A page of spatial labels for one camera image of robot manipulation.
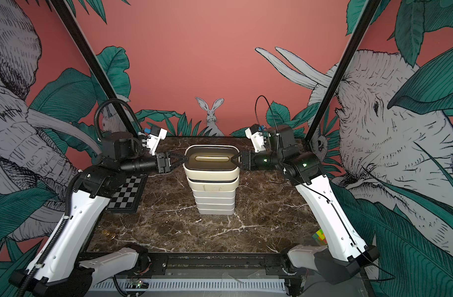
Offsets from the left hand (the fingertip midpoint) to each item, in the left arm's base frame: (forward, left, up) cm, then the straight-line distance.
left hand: (185, 158), depth 60 cm
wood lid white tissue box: (-4, -8, -20) cm, 22 cm away
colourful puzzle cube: (-18, -53, -35) cm, 66 cm away
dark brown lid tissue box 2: (-4, -9, -11) cm, 15 cm away
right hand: (+1, -16, -1) cm, 16 cm away
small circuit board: (-30, +22, -39) cm, 54 cm away
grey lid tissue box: (-3, -8, -26) cm, 28 cm away
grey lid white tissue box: (-3, -8, -36) cm, 37 cm away
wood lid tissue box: (-4, -4, -27) cm, 28 cm away
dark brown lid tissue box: (+1, -8, -4) cm, 10 cm away
